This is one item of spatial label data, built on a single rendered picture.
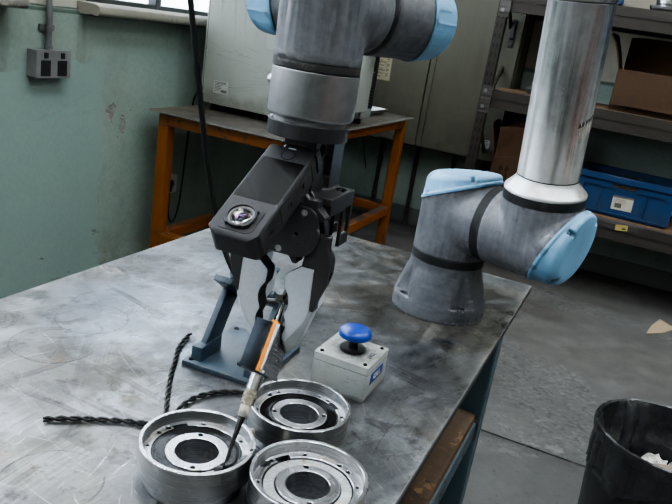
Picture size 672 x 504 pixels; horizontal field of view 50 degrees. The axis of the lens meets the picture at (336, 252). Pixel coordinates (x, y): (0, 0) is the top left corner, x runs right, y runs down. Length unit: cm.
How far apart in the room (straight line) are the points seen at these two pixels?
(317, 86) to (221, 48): 250
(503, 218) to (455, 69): 343
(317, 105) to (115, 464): 38
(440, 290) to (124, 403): 52
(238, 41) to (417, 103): 175
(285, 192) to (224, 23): 252
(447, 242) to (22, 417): 64
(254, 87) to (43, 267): 108
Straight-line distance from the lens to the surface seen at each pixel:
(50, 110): 268
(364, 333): 85
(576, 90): 99
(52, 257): 284
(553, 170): 101
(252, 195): 58
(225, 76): 307
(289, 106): 60
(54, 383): 85
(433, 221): 110
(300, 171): 60
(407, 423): 84
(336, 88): 59
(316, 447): 70
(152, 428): 71
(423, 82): 450
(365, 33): 61
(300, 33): 59
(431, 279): 111
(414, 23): 66
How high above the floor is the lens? 122
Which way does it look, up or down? 18 degrees down
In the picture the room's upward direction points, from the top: 9 degrees clockwise
